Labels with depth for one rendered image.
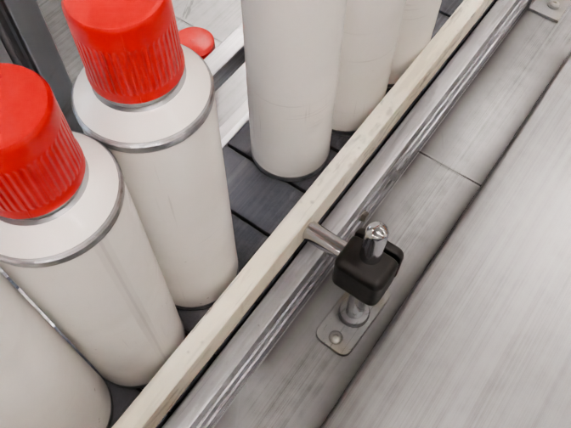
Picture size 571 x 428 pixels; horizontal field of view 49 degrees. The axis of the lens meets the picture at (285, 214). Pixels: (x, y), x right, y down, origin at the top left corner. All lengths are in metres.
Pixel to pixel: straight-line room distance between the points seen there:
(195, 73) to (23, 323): 0.11
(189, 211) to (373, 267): 0.11
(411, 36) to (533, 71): 0.17
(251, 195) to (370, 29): 0.13
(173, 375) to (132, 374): 0.02
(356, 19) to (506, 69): 0.24
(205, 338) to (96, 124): 0.14
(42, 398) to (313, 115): 0.20
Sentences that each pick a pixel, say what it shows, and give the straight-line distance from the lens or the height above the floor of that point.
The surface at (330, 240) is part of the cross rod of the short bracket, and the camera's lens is 0.34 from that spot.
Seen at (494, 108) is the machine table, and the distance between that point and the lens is 0.53.
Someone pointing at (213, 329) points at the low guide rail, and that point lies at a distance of 0.32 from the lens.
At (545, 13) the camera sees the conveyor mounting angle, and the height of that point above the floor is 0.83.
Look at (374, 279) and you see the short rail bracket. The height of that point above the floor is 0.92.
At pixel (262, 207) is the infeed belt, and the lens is 0.39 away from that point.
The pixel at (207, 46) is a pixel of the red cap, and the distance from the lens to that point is 0.50.
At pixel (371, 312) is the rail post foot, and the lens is 0.41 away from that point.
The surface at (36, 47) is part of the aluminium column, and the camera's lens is 0.38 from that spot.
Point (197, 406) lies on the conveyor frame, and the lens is 0.35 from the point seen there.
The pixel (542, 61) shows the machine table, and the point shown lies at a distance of 0.57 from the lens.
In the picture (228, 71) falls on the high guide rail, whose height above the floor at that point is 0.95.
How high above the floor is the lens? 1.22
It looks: 61 degrees down
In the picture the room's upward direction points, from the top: 1 degrees clockwise
